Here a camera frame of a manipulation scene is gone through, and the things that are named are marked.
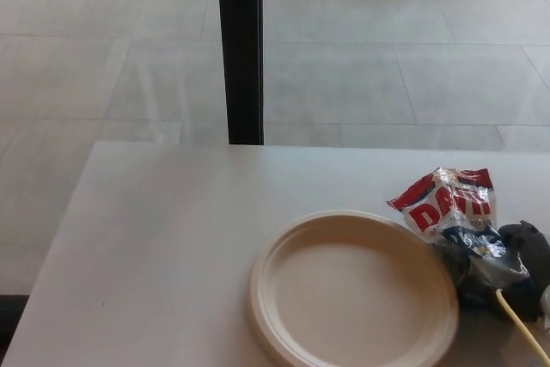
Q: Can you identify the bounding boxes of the beige round paper plate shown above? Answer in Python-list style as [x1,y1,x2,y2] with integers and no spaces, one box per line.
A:
[247,210,461,367]

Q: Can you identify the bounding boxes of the red blue sunflower seed bag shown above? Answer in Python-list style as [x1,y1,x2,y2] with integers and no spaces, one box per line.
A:
[386,166,534,299]

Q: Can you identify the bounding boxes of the yellow cable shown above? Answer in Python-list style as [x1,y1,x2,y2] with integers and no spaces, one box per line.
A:
[495,289,550,367]

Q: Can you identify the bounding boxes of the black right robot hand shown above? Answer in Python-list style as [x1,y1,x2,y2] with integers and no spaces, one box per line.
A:
[432,219,550,323]

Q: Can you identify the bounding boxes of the black vertical window post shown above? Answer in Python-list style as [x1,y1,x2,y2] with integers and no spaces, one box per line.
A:
[216,0,265,146]

